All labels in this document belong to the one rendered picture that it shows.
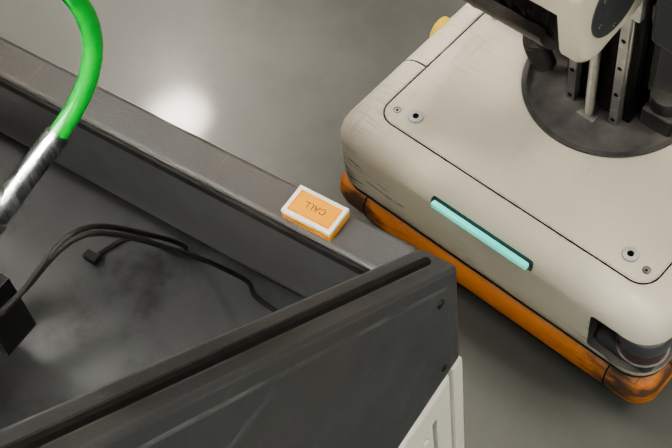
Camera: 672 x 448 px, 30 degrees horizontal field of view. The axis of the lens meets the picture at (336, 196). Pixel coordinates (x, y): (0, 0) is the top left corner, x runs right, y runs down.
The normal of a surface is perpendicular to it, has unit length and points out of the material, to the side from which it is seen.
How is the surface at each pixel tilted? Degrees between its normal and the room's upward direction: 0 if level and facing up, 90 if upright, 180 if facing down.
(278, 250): 90
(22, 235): 0
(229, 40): 0
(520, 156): 0
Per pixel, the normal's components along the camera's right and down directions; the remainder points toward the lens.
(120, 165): -0.55, 0.72
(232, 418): 0.83, 0.41
